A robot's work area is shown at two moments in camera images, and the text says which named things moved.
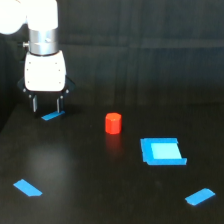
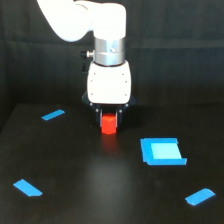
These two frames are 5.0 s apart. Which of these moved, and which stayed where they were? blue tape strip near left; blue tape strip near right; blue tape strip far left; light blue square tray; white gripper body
Moved: white gripper body
Stayed: blue tape strip far left; blue tape strip near left; blue tape strip near right; light blue square tray
